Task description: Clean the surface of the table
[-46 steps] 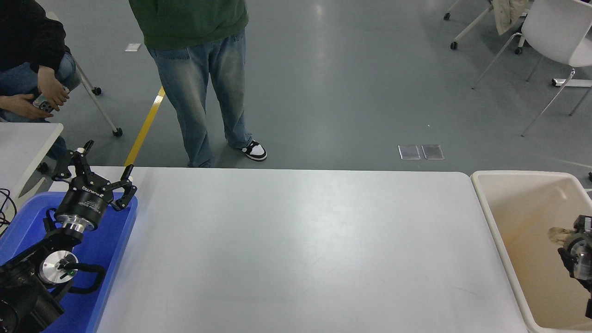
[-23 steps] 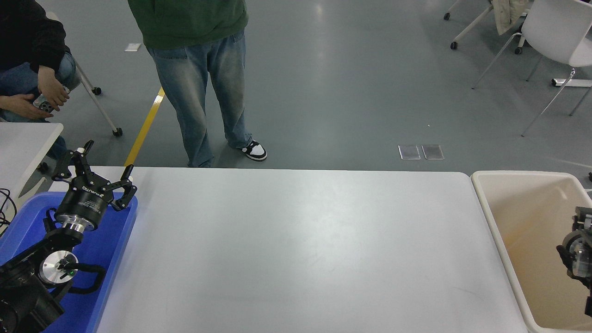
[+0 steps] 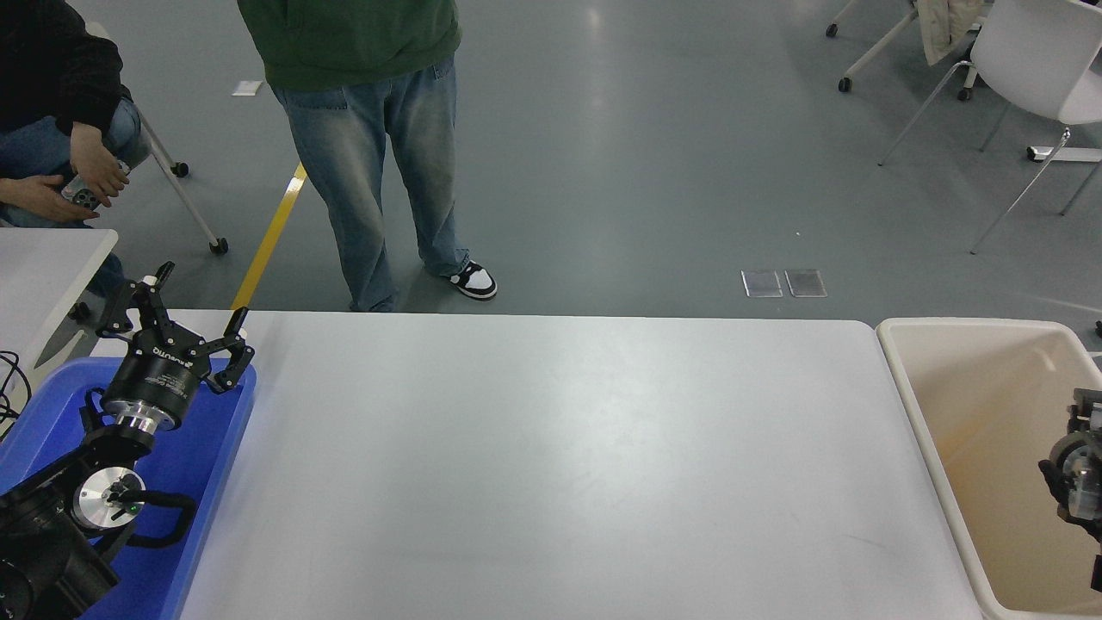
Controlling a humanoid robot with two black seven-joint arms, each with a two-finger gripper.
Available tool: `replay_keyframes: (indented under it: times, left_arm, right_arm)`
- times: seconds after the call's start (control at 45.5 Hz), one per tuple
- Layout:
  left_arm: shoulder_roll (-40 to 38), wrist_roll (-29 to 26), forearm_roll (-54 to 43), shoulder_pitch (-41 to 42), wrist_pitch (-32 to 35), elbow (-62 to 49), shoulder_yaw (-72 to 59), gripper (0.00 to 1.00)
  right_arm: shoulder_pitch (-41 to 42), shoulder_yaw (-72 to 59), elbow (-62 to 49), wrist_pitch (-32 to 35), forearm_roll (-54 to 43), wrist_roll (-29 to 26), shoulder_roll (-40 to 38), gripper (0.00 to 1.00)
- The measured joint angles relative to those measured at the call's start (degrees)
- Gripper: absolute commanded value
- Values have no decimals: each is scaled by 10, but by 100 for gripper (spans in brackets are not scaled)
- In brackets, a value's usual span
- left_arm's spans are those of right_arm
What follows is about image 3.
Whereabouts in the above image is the large pale plastic bin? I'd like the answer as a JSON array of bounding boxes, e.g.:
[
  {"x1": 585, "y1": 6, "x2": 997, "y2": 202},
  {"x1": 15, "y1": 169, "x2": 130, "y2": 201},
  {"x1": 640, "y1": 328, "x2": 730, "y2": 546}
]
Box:
[{"x1": 876, "y1": 318, "x2": 1102, "y2": 620}]

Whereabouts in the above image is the white shell chair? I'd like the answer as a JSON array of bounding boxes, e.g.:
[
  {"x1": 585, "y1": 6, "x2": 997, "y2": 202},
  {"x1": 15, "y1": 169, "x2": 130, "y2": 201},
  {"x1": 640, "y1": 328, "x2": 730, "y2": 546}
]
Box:
[{"x1": 878, "y1": 0, "x2": 1102, "y2": 255}]

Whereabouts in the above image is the seated person's right hand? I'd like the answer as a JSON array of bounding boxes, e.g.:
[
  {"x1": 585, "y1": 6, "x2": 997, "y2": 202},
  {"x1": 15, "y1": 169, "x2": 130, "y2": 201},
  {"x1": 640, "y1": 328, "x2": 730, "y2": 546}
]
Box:
[{"x1": 0, "y1": 174, "x2": 101, "y2": 225}]

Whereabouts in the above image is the black cable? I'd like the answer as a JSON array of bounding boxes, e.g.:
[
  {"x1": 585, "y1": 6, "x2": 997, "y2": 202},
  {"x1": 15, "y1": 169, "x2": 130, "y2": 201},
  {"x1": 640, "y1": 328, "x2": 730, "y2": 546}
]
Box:
[{"x1": 0, "y1": 349, "x2": 34, "y2": 436}]

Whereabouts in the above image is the white wheeled chair frame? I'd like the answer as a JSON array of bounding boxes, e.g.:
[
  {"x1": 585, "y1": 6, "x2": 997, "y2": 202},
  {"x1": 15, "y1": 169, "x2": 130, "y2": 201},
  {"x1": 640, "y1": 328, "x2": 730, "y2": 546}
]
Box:
[{"x1": 826, "y1": 0, "x2": 984, "y2": 102}]

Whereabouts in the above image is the blue plastic tray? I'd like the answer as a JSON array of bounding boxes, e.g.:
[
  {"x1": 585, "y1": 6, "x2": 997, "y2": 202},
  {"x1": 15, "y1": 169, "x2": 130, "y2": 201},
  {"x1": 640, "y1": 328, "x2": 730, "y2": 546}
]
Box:
[{"x1": 0, "y1": 357, "x2": 257, "y2": 620}]

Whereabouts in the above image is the beige jacket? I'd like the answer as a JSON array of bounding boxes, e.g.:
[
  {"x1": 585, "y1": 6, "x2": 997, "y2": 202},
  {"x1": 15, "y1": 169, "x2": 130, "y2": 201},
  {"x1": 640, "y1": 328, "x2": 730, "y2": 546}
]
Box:
[{"x1": 914, "y1": 0, "x2": 984, "y2": 66}]

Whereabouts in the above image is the seated person's left hand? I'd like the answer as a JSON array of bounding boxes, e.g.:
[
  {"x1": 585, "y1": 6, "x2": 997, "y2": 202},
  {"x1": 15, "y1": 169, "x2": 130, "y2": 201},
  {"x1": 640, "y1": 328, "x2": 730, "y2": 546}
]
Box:
[{"x1": 69, "y1": 119, "x2": 132, "y2": 208}]

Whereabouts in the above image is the white side table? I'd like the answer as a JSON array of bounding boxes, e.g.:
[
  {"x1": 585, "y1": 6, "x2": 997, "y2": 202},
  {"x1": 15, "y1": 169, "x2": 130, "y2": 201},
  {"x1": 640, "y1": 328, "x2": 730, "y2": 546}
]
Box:
[{"x1": 0, "y1": 228, "x2": 119, "y2": 388}]

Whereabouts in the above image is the grey wheeled office chair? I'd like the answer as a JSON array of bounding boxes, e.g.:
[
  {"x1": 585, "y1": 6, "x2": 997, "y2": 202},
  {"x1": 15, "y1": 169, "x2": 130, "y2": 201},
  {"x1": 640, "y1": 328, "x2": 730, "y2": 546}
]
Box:
[{"x1": 86, "y1": 19, "x2": 230, "y2": 256}]

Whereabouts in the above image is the handheld phone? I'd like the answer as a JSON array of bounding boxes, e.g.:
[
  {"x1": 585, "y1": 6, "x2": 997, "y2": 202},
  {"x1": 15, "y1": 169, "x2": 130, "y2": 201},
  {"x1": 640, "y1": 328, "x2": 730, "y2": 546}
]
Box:
[{"x1": 60, "y1": 162, "x2": 132, "y2": 211}]

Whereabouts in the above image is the seated person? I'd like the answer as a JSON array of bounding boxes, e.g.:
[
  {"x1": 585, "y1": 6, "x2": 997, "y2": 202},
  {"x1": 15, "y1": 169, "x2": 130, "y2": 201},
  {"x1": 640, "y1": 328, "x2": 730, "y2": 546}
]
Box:
[{"x1": 0, "y1": 0, "x2": 154, "y2": 326}]

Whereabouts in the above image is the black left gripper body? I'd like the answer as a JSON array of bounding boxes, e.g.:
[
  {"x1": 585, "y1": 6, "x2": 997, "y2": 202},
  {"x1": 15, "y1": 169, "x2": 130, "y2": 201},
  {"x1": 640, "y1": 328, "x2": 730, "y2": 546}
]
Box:
[{"x1": 101, "y1": 325, "x2": 213, "y2": 430}]

